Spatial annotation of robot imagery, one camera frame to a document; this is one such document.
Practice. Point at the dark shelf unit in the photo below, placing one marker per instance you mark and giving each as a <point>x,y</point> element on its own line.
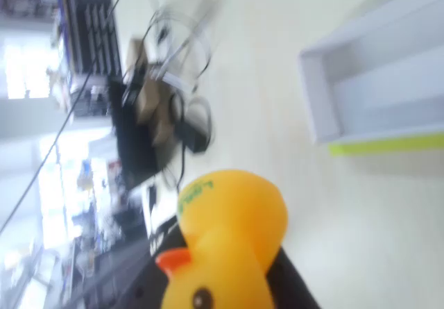
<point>92,27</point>

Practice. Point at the long yellow tape strip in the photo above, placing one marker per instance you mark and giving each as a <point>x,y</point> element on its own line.
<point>388,145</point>

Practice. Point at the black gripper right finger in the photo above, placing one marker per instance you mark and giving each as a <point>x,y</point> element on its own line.
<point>293,288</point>

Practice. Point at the white open cardboard box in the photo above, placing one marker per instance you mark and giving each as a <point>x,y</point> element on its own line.
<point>381,80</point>

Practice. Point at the yellow rubber duck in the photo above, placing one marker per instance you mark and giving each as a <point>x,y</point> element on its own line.
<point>229,232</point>

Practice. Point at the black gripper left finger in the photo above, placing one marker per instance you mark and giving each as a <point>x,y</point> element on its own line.
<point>121,281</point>

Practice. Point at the brown cardboard pieces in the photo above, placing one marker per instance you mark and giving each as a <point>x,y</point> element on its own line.
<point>149,100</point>

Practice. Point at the black flat monitor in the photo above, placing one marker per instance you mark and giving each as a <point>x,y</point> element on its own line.
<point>133,149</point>

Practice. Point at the black power adapter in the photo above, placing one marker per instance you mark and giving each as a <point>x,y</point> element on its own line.
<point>196,132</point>

